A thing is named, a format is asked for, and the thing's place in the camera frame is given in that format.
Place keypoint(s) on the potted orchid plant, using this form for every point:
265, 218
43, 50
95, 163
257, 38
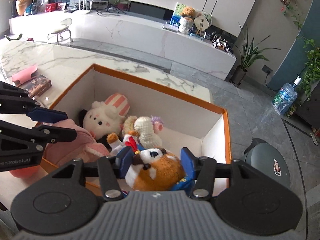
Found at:
246, 55

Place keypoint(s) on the white hand fan on stand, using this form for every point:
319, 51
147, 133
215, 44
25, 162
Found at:
200, 22

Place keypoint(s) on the large water bottle with pump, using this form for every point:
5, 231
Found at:
285, 97

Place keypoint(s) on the orange round vase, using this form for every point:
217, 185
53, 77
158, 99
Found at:
23, 5

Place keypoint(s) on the dark grey cabinet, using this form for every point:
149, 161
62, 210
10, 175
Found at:
311, 110

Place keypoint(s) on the round decorative plate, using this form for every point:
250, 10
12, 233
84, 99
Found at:
208, 17

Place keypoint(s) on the white plush with striped ears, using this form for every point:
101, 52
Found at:
100, 120

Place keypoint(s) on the illustrated card box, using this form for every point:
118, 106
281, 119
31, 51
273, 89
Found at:
38, 86

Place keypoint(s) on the white router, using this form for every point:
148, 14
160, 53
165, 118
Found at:
84, 6

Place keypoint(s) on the pink leather case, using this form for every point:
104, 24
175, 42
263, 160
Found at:
23, 76

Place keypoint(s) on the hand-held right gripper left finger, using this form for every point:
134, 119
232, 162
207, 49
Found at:
125, 162

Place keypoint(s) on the white stool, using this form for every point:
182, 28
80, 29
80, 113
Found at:
62, 25

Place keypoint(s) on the flat grey tray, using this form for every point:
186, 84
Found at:
170, 26

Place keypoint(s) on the white marble TV cabinet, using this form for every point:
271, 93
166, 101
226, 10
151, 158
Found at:
125, 32

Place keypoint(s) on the orange white fox plush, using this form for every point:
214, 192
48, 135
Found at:
160, 172

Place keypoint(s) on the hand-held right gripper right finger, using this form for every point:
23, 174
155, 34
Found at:
188, 162

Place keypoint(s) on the white knit basket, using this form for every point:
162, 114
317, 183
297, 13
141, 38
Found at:
186, 26

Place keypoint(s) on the black white toy cars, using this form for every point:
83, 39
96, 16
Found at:
221, 42

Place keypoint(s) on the green pothos plant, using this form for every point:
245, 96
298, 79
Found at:
312, 65

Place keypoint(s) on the wall socket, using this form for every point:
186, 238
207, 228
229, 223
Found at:
267, 69

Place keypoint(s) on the crocheted white purple doll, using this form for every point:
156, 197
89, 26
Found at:
147, 132

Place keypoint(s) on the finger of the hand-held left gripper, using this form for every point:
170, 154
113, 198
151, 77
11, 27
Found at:
47, 115
60, 135

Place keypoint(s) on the red gift boxes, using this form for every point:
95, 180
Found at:
55, 7

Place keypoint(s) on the duck plush in sailor suit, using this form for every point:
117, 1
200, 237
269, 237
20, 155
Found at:
128, 142

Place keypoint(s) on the brown teddy bear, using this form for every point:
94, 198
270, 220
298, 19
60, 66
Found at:
188, 12

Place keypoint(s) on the dark grey trash bin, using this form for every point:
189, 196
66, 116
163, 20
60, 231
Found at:
265, 160

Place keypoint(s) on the orange cardboard box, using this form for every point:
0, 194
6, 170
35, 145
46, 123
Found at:
150, 97

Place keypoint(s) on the pink plush toy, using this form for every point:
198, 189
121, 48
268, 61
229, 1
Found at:
75, 152

